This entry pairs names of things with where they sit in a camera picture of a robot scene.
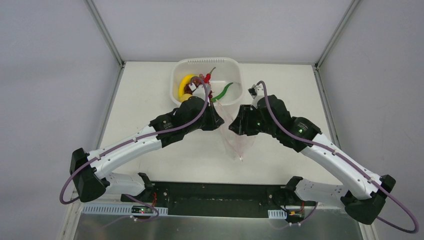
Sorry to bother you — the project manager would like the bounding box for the green chili pepper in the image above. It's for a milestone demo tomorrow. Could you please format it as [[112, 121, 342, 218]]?
[[210, 82, 233, 103]]

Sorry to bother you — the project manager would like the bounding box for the clear pink zip bag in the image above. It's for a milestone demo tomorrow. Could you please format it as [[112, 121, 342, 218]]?
[[214, 101, 256, 162]]

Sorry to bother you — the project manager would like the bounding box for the purple cable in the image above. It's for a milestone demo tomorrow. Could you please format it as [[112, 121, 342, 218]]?
[[59, 76, 212, 223], [256, 80, 420, 235]]

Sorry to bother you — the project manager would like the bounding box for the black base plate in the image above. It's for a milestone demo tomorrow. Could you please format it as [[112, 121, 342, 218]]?
[[136, 181, 304, 218]]

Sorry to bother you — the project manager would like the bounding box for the right aluminium frame post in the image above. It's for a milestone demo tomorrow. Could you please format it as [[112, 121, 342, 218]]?
[[315, 0, 362, 69]]

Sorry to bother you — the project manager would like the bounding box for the left aluminium frame post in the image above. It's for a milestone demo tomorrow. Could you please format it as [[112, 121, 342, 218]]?
[[84, 0, 125, 68]]

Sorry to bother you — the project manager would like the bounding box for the red grape bunch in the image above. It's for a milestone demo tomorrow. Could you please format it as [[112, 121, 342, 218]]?
[[183, 81, 199, 95]]

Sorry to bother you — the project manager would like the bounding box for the yellow lemon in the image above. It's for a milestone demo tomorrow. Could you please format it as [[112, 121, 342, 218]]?
[[179, 93, 193, 103]]

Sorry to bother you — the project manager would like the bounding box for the yellow banana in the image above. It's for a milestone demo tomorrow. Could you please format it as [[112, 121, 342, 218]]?
[[178, 74, 195, 98]]

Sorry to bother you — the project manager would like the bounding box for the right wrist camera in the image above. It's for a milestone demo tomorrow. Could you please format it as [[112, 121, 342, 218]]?
[[248, 84, 265, 108]]

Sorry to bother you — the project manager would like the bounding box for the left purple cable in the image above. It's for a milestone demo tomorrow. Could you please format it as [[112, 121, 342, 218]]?
[[59, 76, 212, 223]]

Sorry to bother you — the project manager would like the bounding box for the aluminium frame post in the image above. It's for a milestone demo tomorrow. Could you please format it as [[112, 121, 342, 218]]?
[[84, 0, 125, 68], [315, 0, 362, 69]]

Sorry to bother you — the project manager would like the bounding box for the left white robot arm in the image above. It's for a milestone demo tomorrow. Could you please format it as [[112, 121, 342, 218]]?
[[69, 96, 225, 203]]

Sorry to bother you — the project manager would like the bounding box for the white plastic basket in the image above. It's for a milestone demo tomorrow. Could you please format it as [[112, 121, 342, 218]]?
[[169, 57, 245, 110]]

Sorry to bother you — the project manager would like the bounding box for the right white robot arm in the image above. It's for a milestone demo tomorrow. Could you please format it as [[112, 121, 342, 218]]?
[[229, 95, 387, 225]]

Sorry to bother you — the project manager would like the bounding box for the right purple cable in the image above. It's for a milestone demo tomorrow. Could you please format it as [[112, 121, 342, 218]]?
[[256, 80, 420, 235]]

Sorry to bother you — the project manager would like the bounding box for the red chili pepper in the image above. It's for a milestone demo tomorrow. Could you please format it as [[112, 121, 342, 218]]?
[[199, 67, 216, 84]]

